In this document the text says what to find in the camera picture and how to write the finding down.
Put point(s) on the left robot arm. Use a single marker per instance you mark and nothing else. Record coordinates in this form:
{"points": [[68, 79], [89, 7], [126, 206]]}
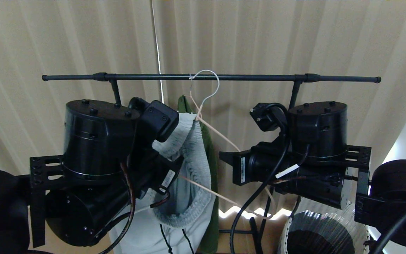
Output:
{"points": [[93, 141]]}

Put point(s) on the white laundry basket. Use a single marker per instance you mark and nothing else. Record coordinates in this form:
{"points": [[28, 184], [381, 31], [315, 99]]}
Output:
{"points": [[323, 229]]}

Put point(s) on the pale grey shorts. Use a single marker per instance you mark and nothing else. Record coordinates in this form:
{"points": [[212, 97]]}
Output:
{"points": [[189, 165]]}

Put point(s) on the green shirt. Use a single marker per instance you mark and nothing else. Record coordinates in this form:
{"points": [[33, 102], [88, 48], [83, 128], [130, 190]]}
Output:
{"points": [[209, 148]]}

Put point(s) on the black clothes rack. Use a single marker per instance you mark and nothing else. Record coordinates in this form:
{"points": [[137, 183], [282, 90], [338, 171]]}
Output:
{"points": [[245, 77]]}

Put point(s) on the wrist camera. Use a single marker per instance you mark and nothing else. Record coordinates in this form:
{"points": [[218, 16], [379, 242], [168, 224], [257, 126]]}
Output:
{"points": [[268, 118], [160, 118]]}

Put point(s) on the beige curtain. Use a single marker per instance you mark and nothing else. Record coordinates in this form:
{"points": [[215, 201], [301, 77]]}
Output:
{"points": [[259, 35]]}

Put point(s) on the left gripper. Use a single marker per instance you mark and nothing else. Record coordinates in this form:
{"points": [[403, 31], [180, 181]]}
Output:
{"points": [[153, 169]]}

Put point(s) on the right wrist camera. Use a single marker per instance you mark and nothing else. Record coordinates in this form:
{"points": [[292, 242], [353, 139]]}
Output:
{"points": [[268, 118]]}

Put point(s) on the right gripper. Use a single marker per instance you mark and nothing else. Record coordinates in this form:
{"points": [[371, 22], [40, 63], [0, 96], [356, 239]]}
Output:
{"points": [[259, 167]]}

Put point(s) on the pink clothes hanger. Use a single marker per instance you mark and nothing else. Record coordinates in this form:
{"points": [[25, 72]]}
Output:
{"points": [[217, 132], [194, 97]]}

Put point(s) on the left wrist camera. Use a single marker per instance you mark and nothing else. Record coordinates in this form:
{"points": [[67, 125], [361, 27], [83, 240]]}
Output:
{"points": [[160, 118]]}

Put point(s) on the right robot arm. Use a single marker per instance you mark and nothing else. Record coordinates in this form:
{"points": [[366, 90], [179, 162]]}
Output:
{"points": [[317, 130]]}

